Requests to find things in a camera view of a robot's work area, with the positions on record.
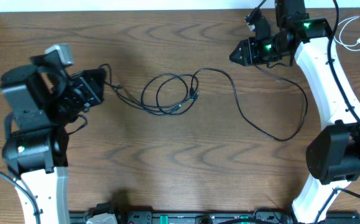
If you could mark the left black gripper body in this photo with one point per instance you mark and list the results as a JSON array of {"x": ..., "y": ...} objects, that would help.
[{"x": 87, "y": 93}]

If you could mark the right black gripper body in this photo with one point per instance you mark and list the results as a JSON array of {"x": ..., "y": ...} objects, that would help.
[{"x": 256, "y": 52}]

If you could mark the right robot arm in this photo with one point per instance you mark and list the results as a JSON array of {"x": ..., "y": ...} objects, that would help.
[{"x": 333, "y": 157}]

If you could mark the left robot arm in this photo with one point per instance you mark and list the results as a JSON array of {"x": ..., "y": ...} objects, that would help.
[{"x": 44, "y": 98}]

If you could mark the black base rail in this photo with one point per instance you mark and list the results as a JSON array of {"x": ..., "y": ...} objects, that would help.
[{"x": 264, "y": 215}]

